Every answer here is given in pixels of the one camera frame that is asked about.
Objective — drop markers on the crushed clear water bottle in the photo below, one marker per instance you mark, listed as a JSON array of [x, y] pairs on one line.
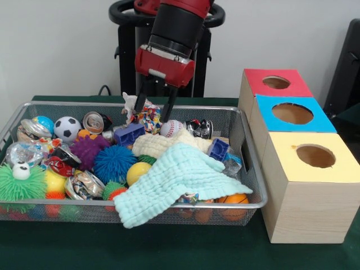
[[233, 166]]

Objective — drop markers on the black upright panel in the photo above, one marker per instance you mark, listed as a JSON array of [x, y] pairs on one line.
[[346, 70]]

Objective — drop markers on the smooth yellow ball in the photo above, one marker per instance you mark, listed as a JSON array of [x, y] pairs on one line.
[[137, 173]]

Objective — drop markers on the white toy baseball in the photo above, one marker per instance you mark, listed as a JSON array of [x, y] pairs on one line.
[[171, 128]]

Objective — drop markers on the green spiky ball with eyes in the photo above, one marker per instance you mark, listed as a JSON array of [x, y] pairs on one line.
[[25, 188]]

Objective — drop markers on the small toy soccer ball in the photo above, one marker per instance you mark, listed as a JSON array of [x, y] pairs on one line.
[[67, 130]]

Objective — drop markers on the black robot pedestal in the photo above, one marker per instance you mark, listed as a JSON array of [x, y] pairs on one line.
[[126, 56]]

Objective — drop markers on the purple plastic toy block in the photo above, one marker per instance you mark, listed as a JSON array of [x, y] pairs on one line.
[[219, 149]]

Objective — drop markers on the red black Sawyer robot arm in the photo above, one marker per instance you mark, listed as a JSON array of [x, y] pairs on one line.
[[177, 28]]

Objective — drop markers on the dark green table cloth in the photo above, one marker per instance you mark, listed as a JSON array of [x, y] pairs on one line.
[[348, 121], [140, 247]]

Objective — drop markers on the plain blue spiky ball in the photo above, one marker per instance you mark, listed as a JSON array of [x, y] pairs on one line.
[[115, 164]]

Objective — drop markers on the wooden box with three holes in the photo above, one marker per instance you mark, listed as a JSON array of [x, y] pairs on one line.
[[309, 213]]

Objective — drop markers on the crushed silver drink can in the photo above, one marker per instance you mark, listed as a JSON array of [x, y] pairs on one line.
[[84, 185]]

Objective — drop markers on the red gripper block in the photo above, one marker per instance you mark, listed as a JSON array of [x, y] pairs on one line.
[[166, 69]]

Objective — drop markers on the crushed black drink can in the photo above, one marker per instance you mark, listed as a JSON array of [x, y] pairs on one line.
[[201, 128]]

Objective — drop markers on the mint green cloth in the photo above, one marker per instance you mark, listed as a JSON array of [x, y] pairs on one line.
[[174, 180]]

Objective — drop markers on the shallow metal mesh bin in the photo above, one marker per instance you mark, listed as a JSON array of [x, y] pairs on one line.
[[239, 126]]

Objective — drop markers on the cream yellow cloth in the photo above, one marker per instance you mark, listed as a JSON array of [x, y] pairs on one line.
[[152, 144]]

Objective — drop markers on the orange toy basketball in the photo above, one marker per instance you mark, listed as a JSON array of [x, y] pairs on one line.
[[233, 199]]

